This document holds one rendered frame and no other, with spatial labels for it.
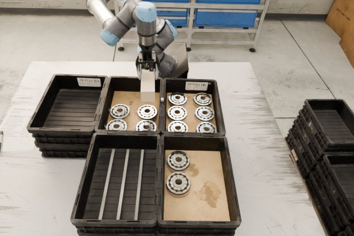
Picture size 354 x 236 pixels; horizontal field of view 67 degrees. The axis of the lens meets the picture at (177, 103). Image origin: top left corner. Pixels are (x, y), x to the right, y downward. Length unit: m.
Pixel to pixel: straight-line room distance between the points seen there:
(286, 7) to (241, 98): 2.89
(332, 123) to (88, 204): 1.72
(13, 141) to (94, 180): 0.59
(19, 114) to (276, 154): 1.46
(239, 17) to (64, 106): 2.37
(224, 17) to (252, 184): 2.27
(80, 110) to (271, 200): 1.05
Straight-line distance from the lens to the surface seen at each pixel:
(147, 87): 1.18
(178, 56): 1.73
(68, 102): 1.57
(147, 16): 1.03
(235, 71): 2.01
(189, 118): 1.42
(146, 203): 1.16
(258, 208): 1.37
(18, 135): 1.68
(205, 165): 1.26
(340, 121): 2.28
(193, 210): 1.15
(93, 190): 1.21
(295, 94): 3.15
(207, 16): 3.25
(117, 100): 1.52
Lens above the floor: 1.88
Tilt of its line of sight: 45 degrees down
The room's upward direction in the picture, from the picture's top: 4 degrees clockwise
